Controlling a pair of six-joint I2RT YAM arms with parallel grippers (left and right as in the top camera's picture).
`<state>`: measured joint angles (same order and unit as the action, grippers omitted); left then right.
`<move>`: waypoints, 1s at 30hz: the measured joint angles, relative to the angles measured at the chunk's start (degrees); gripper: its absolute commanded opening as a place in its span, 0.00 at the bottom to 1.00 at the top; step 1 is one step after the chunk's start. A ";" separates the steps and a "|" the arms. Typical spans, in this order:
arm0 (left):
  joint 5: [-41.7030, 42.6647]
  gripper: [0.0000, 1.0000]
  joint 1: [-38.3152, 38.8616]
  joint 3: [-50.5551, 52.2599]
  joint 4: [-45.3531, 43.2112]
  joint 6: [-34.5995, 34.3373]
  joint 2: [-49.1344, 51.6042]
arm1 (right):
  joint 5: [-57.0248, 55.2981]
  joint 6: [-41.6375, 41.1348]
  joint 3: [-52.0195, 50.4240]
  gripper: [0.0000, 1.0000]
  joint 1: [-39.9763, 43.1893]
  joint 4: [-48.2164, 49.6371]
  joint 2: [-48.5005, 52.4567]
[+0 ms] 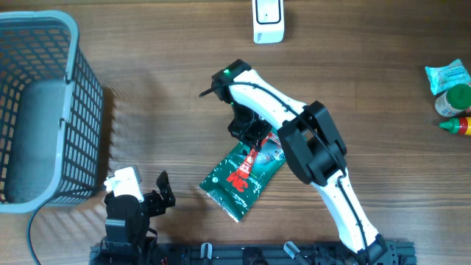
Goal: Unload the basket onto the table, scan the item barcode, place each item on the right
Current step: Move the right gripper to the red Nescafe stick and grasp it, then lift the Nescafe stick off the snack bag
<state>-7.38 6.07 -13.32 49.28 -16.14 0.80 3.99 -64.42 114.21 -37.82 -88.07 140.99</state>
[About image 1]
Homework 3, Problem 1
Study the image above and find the red Nescafe sachet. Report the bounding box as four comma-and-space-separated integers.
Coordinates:
236, 132, 284, 179

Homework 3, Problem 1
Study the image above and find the green 3M gloves packet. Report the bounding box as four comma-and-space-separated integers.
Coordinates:
199, 142, 286, 222

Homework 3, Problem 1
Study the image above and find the light blue wipes pack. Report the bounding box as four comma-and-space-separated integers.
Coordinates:
425, 59, 470, 96

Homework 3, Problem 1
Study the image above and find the green round lid container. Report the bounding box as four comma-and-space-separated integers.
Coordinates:
435, 84, 470, 117

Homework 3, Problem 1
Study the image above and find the red sauce bottle green cap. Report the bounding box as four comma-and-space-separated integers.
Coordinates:
439, 117, 471, 135

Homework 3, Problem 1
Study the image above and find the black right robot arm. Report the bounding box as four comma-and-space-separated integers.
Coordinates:
210, 59, 387, 264

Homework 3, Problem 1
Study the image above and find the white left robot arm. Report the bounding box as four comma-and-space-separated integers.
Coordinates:
90, 166, 176, 264

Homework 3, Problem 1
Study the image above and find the white barcode scanner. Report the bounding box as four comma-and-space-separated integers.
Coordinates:
252, 0, 285, 44

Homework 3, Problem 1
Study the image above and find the grey plastic basket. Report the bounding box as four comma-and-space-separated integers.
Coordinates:
1, 10, 104, 213

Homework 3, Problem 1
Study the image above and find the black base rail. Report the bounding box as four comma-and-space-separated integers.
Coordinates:
88, 241, 419, 265

